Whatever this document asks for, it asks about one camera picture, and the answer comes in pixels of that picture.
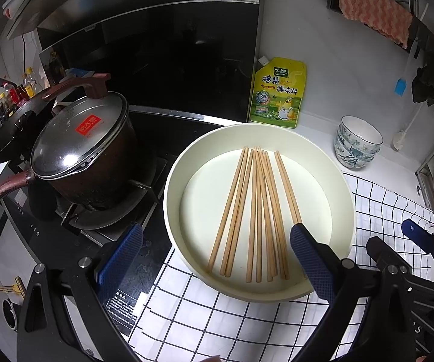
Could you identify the dark hanging cloth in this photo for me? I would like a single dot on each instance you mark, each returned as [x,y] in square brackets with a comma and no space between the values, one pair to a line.
[426,86]

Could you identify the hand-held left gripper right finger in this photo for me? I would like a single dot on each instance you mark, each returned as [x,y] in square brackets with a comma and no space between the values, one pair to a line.
[313,262]

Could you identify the round white tray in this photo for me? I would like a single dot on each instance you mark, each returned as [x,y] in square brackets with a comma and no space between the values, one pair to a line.
[209,196]

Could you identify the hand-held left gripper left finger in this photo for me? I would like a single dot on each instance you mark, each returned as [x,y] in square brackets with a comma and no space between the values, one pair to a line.
[121,260]

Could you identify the black wall rail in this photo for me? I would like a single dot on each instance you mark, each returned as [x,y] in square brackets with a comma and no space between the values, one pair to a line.
[426,34]

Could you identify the white black grid mat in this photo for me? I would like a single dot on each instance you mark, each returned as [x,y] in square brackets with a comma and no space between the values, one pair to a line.
[239,328]

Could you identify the black range hood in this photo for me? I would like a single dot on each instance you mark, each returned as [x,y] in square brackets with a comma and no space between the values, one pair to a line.
[164,56]

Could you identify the blue silicone brush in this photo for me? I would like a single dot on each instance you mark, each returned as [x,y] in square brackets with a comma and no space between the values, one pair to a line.
[400,87]

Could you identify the glass pot lid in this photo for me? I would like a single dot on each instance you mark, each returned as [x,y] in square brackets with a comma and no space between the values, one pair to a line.
[77,135]

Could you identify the row of condiment bottles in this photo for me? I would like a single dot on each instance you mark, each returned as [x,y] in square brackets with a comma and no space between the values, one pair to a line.
[21,90]

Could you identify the black wok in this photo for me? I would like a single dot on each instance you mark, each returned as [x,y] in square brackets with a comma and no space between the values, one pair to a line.
[9,135]

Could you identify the white floral porcelain bowl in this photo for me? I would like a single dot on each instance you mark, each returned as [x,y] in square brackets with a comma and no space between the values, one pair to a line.
[356,152]
[360,135]
[352,163]

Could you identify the orange striped dishcloth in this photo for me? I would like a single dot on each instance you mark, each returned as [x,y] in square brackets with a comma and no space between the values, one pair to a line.
[371,7]

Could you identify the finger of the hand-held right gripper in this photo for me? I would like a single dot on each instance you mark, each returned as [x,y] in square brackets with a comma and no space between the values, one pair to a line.
[384,254]
[420,235]

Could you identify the yellow seasoning pouch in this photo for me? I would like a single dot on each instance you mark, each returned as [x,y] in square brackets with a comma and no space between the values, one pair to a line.
[277,94]

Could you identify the black gas stove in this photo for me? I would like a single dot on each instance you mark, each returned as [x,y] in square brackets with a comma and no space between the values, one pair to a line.
[134,211]

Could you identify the dark brown cooking pot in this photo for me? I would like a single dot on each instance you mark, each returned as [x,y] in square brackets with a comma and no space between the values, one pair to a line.
[100,181]

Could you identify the bundle of wooden chopsticks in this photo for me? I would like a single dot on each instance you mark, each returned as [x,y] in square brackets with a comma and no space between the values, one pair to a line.
[254,215]

